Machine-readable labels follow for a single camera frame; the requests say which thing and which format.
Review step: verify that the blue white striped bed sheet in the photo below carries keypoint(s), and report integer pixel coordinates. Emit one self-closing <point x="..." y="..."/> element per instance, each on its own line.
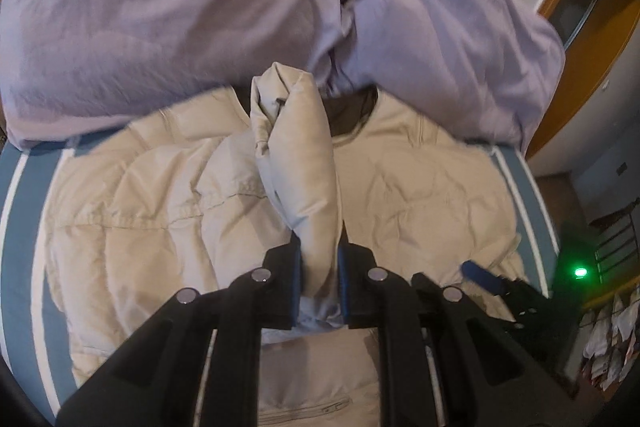
<point x="56" y="327"/>

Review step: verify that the beige puffer jacket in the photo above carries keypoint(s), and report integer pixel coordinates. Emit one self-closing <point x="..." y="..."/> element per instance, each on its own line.
<point x="150" y="207"/>

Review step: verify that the orange wooden door frame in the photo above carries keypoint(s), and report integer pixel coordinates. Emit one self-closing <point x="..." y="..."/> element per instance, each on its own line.
<point x="590" y="72"/>

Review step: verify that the lilac duvet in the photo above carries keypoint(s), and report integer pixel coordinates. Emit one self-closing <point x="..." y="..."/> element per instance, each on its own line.
<point x="150" y="7"/>

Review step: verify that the large lilac pillow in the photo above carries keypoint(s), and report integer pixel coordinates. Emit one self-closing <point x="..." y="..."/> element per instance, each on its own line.
<point x="440" y="32"/>

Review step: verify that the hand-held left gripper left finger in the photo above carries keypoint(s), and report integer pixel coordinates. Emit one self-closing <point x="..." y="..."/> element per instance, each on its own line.
<point x="291" y="279"/>

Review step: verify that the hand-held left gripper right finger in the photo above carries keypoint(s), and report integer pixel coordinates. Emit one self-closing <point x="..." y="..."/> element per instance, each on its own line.
<point x="345" y="287"/>

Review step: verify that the small dark wall socket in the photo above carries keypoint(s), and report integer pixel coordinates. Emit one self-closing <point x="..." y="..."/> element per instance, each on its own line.
<point x="621" y="168"/>

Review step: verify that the black metal rack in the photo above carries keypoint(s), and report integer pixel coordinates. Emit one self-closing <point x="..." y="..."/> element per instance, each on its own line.
<point x="619" y="244"/>

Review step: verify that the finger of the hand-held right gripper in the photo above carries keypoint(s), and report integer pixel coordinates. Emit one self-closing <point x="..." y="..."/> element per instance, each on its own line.
<point x="482" y="278"/>

